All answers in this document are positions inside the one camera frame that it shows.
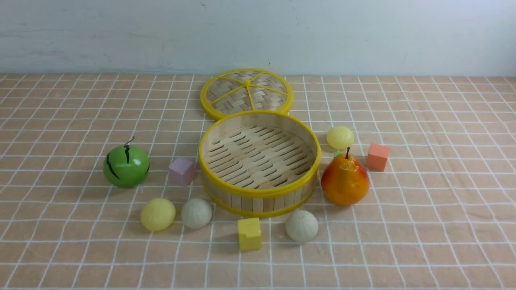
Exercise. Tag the yellow bun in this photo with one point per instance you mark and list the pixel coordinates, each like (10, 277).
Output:
(340, 137)
(158, 214)

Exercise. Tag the white bun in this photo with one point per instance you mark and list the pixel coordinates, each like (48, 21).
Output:
(301, 226)
(196, 213)

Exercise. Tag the bamboo steamer tray yellow rim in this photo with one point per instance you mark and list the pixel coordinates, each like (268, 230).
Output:
(259, 164)

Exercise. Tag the woven bamboo steamer lid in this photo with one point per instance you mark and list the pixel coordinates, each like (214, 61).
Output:
(245, 89)

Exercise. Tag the pink cube block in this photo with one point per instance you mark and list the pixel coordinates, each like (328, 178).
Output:
(182, 171)

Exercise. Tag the yellow cube block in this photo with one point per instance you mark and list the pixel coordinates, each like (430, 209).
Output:
(249, 234)

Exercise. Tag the orange toy pear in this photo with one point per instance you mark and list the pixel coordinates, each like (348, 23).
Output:
(345, 181)

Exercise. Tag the orange cube block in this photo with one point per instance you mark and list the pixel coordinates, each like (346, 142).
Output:
(377, 157)

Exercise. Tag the green toy watermelon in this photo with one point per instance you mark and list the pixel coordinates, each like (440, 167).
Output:
(126, 166)

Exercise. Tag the orange grid tablecloth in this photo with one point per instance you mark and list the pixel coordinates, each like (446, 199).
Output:
(441, 215)

